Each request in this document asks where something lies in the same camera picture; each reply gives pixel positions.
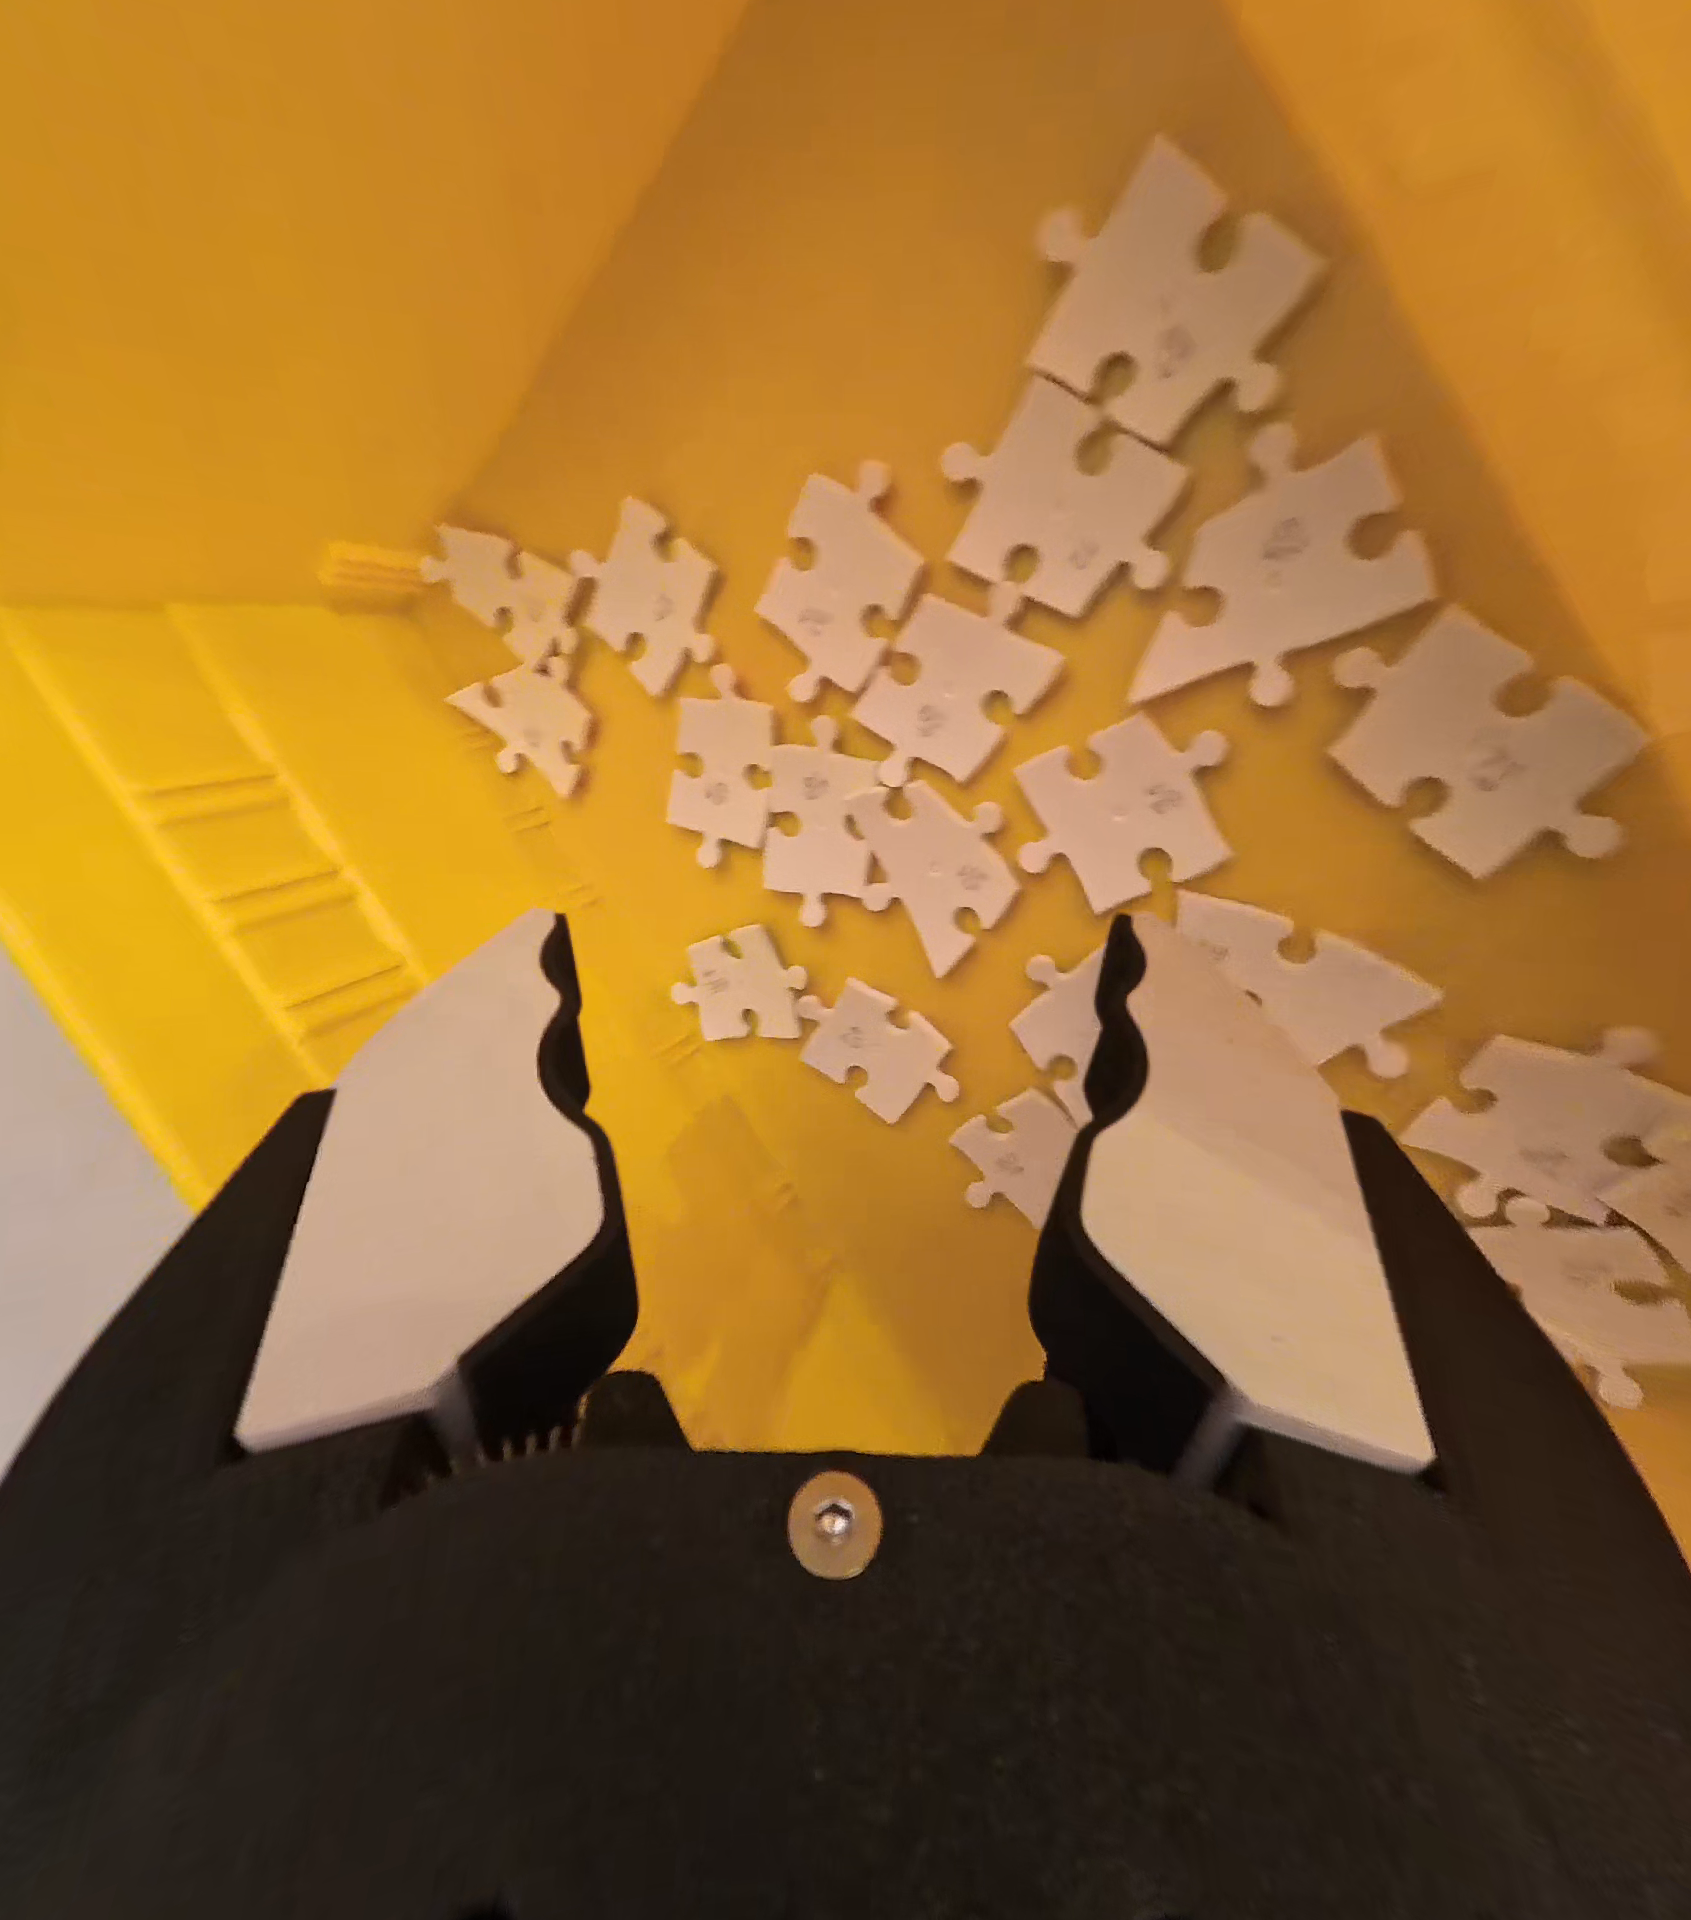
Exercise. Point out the yellow plastic bin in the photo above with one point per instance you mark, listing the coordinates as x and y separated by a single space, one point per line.
260 301

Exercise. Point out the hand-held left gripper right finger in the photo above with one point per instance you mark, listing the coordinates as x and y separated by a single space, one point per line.
1235 1230

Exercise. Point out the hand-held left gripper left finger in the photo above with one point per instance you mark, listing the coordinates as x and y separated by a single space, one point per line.
440 1200

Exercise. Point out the heap of white puzzle pieces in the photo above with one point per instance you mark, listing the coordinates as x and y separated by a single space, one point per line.
1085 674

